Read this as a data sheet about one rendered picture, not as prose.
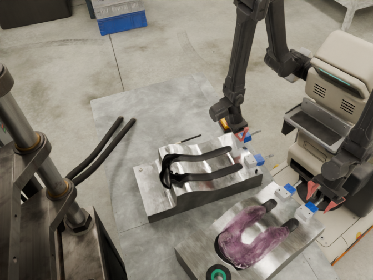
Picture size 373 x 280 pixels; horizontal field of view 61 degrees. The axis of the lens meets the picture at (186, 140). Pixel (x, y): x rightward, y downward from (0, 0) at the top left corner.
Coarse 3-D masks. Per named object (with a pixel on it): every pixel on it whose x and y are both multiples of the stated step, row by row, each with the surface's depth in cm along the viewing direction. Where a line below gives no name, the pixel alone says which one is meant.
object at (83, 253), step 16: (64, 224) 131; (96, 224) 130; (64, 240) 126; (80, 240) 126; (96, 240) 125; (64, 256) 122; (80, 256) 121; (96, 256) 121; (64, 272) 117; (80, 272) 117; (96, 272) 117
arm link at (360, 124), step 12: (372, 96) 80; (372, 108) 81; (360, 120) 86; (372, 120) 83; (360, 132) 88; (372, 132) 86; (348, 144) 94; (360, 144) 90; (372, 144) 90; (360, 156) 92
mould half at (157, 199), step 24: (216, 144) 142; (144, 168) 139; (192, 168) 130; (216, 168) 133; (144, 192) 130; (168, 192) 129; (192, 192) 121; (216, 192) 128; (240, 192) 134; (168, 216) 128
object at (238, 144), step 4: (248, 132) 138; (252, 132) 139; (256, 132) 139; (232, 136) 137; (240, 136) 136; (248, 136) 136; (232, 140) 140; (236, 140) 135; (244, 140) 137; (248, 140) 137; (236, 144) 136; (240, 144) 137
